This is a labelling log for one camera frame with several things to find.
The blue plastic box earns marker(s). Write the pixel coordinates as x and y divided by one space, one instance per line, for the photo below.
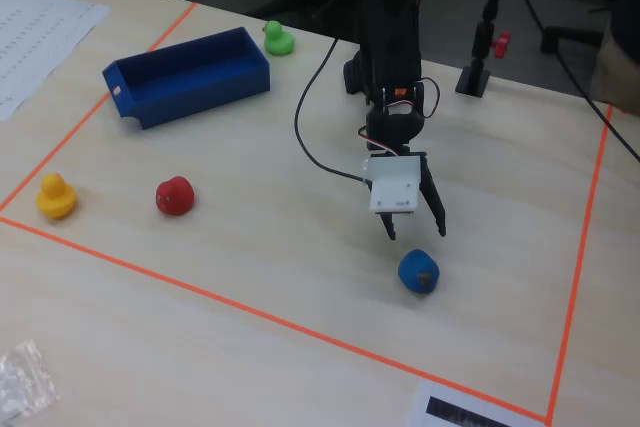
200 92

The red rubber duck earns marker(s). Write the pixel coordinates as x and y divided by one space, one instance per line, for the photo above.
175 197

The printed white paper sheet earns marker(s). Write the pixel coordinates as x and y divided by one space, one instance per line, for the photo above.
35 42

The white camera box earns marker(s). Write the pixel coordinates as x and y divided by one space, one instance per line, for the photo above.
392 187

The clear plastic bag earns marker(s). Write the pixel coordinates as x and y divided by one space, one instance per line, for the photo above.
25 382

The red clamp knob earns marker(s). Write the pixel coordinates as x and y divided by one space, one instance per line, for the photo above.
502 44

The black office chair base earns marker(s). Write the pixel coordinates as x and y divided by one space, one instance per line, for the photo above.
570 37

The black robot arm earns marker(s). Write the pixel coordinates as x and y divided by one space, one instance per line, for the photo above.
390 37

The orange tape strip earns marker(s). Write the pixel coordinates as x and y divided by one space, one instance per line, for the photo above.
250 312
582 247
90 112

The yellow rubber duck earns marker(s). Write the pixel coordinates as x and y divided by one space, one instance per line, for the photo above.
55 197

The green rubber duck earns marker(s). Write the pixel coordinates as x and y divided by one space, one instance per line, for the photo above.
277 39

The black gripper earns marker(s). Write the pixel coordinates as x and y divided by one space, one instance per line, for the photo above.
431 191

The white card with black bar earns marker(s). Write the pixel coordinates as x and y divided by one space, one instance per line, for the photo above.
460 407

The black stand pole with base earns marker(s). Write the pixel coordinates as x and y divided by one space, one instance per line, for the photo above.
481 47

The blue rubber duck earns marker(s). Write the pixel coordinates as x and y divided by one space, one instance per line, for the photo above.
417 269

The person in tan clothing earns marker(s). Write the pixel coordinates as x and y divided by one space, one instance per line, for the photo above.
622 62

